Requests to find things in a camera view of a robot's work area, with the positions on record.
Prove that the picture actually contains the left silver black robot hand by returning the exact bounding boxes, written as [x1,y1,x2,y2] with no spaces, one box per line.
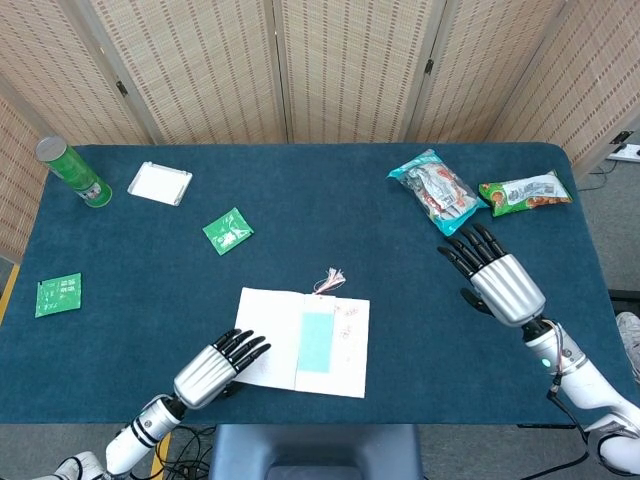
[173,328,272,411]

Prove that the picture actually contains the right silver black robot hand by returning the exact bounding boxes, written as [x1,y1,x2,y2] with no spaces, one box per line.
[437,223,547,327]

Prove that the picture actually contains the white lined notebook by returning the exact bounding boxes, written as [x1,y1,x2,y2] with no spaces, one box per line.
[232,286,372,400]

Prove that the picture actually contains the cream teal tasselled bookmark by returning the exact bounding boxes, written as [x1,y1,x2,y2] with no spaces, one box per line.
[293,268,347,394]

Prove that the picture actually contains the green snack bag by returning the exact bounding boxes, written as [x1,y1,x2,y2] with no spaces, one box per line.
[478,169,574,218]

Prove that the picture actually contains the teal silver snack bag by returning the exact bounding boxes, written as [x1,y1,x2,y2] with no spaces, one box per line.
[387,148,490,238]

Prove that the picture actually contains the white shoe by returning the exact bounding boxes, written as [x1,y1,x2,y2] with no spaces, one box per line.
[615,311,640,384]

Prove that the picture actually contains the dark blue robot torso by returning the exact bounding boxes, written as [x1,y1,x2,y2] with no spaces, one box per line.
[207,423,424,480]

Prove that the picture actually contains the torn green sachet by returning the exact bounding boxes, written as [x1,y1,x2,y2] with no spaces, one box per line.
[201,206,255,257]

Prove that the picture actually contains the flat green sachet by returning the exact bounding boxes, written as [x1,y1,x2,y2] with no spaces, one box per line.
[34,272,83,319]

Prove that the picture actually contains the white power strip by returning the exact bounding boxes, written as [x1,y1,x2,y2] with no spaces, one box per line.
[605,143,640,162]

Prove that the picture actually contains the white rectangular tray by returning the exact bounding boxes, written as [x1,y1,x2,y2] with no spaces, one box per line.
[126,160,194,207]

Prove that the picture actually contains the dark blue table cloth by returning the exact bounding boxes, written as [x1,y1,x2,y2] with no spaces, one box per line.
[0,143,632,426]

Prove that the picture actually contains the green cylindrical chip can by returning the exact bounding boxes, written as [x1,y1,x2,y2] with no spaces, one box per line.
[35,136,114,209]

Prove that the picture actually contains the woven bamboo folding screen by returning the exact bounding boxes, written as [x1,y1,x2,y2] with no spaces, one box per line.
[0,0,640,261]

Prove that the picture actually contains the black floor cables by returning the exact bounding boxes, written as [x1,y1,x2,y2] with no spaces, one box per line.
[158,424,221,477]

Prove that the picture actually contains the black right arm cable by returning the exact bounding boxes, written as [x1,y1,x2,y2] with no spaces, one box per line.
[546,372,604,480]

